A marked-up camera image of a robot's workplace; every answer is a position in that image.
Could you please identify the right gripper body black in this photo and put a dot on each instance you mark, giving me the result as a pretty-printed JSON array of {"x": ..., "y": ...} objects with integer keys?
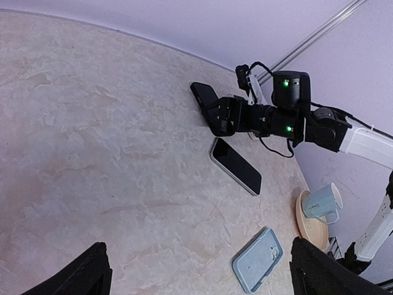
[{"x": 254, "y": 118}]

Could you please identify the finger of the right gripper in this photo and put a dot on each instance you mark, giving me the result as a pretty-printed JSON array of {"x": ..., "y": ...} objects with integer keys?
[{"x": 217, "y": 116}]

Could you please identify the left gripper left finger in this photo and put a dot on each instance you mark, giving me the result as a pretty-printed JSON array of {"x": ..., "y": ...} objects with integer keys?
[{"x": 89, "y": 273}]

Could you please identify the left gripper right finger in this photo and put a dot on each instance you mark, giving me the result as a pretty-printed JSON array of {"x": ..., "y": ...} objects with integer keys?
[{"x": 313, "y": 272}]

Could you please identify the black phone case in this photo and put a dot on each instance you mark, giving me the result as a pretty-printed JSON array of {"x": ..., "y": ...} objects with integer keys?
[{"x": 204, "y": 94}]

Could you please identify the dark phone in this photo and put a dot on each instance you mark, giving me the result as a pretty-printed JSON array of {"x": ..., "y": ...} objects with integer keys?
[{"x": 236, "y": 166}]

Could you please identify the light blue phone case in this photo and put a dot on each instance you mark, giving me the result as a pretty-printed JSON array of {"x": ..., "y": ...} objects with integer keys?
[{"x": 257, "y": 260}]

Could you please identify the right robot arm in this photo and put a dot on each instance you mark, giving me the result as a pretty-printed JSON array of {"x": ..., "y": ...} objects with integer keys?
[{"x": 291, "y": 115}]

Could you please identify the beige plate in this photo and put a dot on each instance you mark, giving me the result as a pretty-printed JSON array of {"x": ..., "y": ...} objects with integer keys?
[{"x": 311, "y": 229}]

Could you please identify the light blue mug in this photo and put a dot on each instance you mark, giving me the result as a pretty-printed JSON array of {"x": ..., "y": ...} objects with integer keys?
[{"x": 323, "y": 204}]

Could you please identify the front aluminium rail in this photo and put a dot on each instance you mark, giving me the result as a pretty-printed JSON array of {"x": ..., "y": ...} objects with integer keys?
[{"x": 333, "y": 249}]

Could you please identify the right aluminium frame post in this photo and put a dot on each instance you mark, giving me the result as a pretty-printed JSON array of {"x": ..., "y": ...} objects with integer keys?
[{"x": 336, "y": 19}]

